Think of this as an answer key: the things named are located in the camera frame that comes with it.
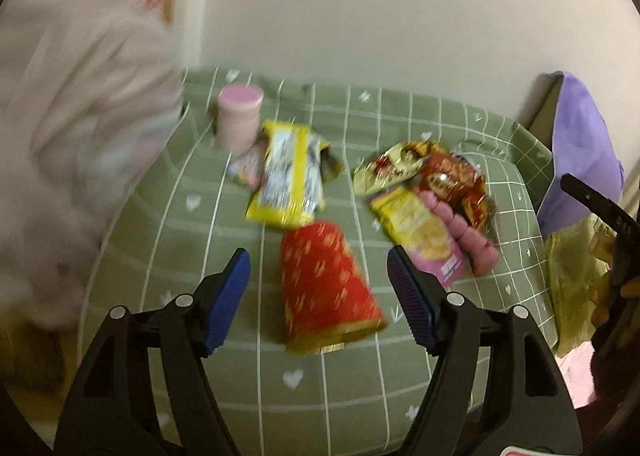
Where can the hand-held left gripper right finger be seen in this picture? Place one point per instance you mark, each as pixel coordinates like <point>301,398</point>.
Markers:
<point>409,298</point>

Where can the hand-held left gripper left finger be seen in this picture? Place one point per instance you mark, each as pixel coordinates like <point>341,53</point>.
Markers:
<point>231,293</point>

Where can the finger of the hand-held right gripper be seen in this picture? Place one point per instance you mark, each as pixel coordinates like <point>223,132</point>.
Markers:
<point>600,205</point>

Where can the yellow-green plastic bag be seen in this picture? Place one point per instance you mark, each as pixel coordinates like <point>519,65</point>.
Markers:
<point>570,276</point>

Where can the red snack packet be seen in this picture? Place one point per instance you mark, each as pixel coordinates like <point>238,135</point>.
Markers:
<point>325,281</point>

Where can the gold snack packet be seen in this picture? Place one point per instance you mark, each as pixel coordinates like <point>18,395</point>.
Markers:
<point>385,169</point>

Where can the person's right hand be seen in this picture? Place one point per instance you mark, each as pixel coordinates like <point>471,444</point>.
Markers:
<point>607,293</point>

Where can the pink floral bedsheet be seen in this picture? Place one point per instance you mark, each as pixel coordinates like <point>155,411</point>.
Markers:
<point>575,376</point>

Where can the purple pillow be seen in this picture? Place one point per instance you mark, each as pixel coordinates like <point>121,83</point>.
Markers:
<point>580,136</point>

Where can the yellow and pink snack packet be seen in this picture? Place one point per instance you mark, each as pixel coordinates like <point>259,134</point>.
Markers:
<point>420,226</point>

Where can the pink sausage strip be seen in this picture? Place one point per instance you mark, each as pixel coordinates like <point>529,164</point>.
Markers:
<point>475,246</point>

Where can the green checked cloth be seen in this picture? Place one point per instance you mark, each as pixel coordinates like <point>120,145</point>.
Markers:
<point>175,216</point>

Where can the red noodle packet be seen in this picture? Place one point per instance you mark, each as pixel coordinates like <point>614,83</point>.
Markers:
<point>450,181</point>

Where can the small pink wrapper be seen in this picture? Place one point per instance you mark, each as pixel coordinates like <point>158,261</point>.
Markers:
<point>247,169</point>

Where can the pink jar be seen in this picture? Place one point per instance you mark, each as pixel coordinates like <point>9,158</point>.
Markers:
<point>239,116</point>

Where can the brown wooden board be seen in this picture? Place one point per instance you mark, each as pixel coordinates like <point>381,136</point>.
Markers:
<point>30,361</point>

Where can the white fluffy cloth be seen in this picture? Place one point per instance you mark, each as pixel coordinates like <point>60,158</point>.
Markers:
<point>75,111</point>

